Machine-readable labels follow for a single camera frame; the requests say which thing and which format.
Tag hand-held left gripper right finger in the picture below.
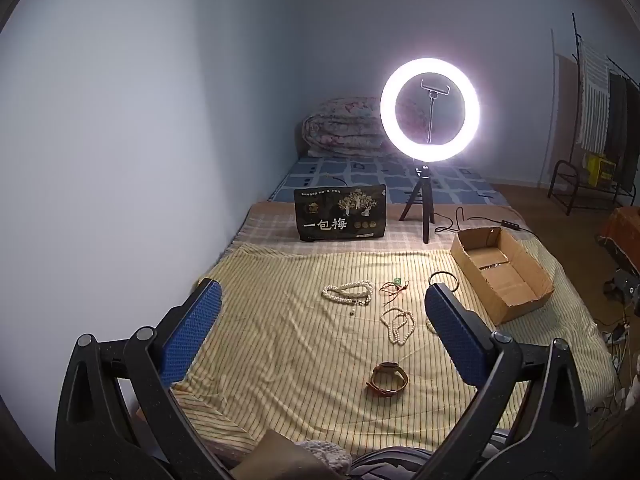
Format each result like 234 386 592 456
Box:
425 282 593 480

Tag yellow box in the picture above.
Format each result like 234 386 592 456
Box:
585 155 616 186

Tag folded floral quilt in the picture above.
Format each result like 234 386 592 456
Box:
301 97 401 158

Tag cardboard box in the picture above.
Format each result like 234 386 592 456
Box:
450 226 555 324

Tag brown leather watch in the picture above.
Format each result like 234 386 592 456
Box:
366 361 409 400

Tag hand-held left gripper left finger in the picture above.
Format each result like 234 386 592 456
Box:
55 278 236 480

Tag black metal frame rack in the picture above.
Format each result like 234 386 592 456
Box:
547 160 633 216

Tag white ring light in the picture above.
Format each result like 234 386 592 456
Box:
380 57 482 163

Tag black tripod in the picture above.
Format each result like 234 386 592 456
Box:
398 162 437 244

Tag black bangle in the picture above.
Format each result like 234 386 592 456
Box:
429 271 460 293

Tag black clothes rack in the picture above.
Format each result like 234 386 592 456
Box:
570 12 640 196

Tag jade pendant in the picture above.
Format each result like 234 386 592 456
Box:
379 276 411 307

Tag white striped towel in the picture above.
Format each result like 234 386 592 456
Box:
575 40 612 153

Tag dark hanging clothes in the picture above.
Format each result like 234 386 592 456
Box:
605 72 640 191

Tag plaid blanket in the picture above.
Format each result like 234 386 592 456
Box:
220 200 531 266

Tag black cable with controller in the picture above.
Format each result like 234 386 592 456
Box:
434 205 532 236

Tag yellow striped blanket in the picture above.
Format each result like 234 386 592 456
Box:
170 237 618 456

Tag white pearl necklace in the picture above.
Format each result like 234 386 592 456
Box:
322 280 375 307

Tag black snack bag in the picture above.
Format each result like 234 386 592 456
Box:
293 185 388 242

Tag blue patterned bedsheet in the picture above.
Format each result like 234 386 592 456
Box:
270 152 508 206

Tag cream bead necklace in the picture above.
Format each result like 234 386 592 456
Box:
380 306 416 346

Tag black floor device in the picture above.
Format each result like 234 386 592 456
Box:
602 267 640 313

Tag orange cloth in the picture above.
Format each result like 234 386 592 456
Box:
597 207 640 261

